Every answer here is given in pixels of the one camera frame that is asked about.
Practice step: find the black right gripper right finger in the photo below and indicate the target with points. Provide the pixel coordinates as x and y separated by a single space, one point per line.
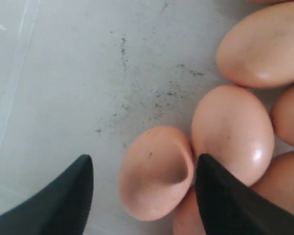
229 207

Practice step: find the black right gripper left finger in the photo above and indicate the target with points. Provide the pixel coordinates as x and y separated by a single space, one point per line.
61 208

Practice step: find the brown egg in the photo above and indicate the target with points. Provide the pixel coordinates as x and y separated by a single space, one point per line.
186 218
258 52
282 115
156 173
277 184
232 125

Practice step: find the clear plastic storage box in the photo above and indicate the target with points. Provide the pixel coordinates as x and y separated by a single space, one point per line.
87 77

